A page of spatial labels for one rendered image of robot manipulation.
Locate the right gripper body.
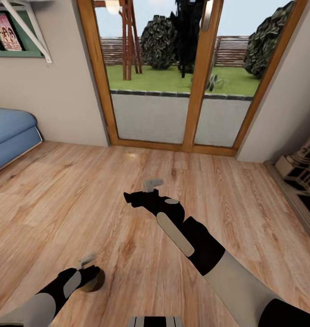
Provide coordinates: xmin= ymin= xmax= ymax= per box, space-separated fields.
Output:
xmin=131 ymin=189 xmax=158 ymax=210

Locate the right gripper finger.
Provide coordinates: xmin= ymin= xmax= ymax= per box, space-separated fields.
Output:
xmin=124 ymin=192 xmax=131 ymax=203

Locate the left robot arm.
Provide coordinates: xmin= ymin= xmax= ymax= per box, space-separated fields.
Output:
xmin=0 ymin=254 xmax=100 ymax=327

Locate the pillar candle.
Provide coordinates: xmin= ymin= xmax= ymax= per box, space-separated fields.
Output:
xmin=79 ymin=269 xmax=105 ymax=293

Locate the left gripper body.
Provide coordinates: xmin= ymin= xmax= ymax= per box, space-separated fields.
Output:
xmin=80 ymin=266 xmax=97 ymax=287

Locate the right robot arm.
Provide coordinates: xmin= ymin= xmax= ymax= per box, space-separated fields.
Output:
xmin=18 ymin=178 xmax=310 ymax=327

